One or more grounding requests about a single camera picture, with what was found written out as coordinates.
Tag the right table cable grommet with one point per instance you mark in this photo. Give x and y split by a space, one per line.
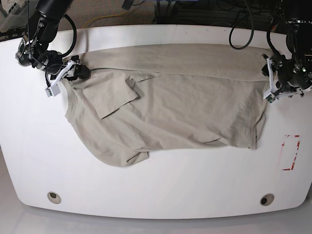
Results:
267 200

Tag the left table cable grommet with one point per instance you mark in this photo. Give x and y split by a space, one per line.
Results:
54 198

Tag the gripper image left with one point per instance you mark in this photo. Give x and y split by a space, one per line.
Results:
52 63

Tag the beige T-shirt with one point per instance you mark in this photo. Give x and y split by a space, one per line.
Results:
147 98

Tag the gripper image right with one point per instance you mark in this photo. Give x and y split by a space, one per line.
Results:
286 77

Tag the table cable grommet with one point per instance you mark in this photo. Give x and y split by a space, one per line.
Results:
267 200
54 198

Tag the red tape rectangle marking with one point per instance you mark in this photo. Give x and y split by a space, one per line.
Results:
289 152

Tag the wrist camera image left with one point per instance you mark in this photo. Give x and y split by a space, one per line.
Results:
52 91

